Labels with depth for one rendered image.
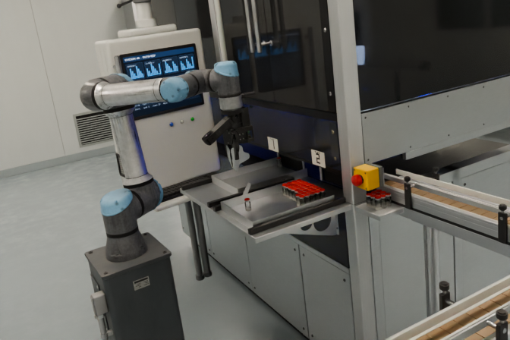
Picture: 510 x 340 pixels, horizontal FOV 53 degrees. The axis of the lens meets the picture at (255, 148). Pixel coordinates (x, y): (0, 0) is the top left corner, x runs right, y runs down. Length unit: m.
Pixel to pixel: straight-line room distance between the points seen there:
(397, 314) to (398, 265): 0.21
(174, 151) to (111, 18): 4.71
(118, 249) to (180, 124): 0.88
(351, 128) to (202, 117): 1.05
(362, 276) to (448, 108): 0.73
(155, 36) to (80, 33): 4.58
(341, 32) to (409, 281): 1.04
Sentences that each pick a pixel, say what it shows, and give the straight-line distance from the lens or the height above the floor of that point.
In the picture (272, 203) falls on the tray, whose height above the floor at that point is 0.88.
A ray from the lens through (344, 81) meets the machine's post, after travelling 1.76.
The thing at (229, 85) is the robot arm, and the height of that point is 1.38.
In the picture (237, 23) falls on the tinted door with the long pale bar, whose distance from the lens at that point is 2.38.
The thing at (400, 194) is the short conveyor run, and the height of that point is 0.92.
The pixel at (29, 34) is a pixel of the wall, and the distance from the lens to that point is 6.97.
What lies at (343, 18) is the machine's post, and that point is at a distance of 1.75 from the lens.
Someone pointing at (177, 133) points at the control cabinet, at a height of 1.06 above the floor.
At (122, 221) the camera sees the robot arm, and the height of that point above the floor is 0.94.
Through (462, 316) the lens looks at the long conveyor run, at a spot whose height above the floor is 0.93.
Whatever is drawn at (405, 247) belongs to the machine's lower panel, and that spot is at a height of 0.63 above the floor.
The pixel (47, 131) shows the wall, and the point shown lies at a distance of 7.06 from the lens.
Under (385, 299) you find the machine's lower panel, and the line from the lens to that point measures 2.15.
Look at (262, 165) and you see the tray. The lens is 2.40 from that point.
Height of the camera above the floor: 1.59
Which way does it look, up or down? 15 degrees down
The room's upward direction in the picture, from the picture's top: 7 degrees counter-clockwise
